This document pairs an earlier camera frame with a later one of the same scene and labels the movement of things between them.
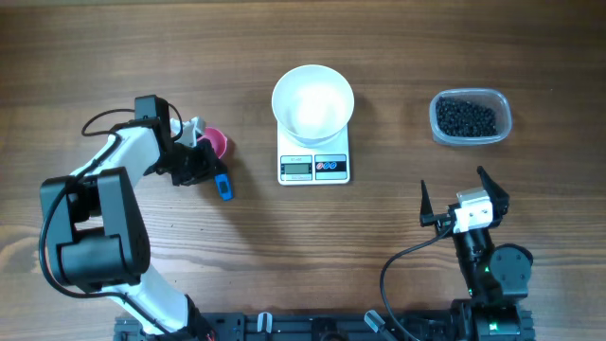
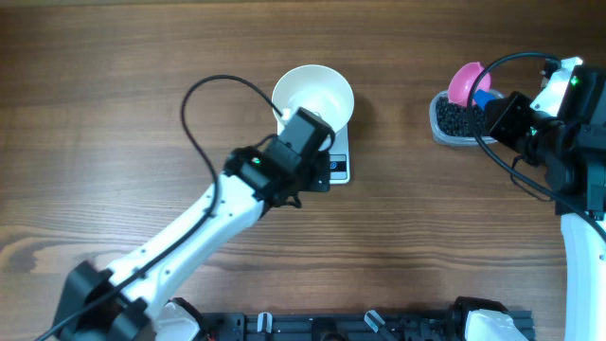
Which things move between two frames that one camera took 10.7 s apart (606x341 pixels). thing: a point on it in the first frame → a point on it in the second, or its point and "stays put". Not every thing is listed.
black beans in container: x=464 y=118 stays put
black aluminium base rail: x=302 y=327 stays put
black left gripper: x=198 y=164 → x=317 y=175
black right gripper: x=445 y=219 → x=495 y=119
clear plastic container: x=464 y=116 stays put
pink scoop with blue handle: x=219 y=141 → x=462 y=81
